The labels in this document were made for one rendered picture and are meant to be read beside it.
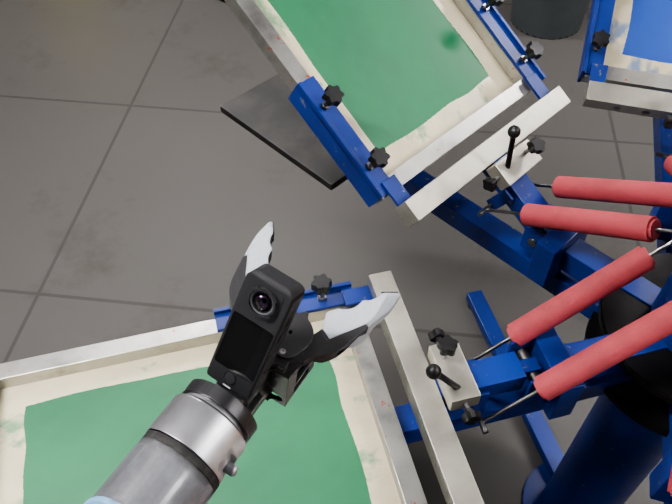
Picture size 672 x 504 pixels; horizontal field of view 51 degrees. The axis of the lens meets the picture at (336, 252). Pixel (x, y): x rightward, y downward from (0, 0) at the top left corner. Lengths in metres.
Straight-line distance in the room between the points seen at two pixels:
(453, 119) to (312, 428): 0.80
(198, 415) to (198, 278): 2.29
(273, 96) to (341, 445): 1.10
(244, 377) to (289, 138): 1.40
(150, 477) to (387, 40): 1.34
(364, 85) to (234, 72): 2.27
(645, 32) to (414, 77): 0.66
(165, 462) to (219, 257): 2.37
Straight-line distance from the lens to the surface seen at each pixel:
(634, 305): 1.60
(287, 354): 0.62
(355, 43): 1.69
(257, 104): 2.07
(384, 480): 1.36
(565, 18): 4.21
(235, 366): 0.60
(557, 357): 1.43
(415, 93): 1.70
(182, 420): 0.59
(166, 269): 2.92
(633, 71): 1.97
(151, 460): 0.58
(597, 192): 1.60
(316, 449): 1.38
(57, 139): 3.66
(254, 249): 0.69
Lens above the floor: 2.21
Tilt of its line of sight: 50 degrees down
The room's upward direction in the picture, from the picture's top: straight up
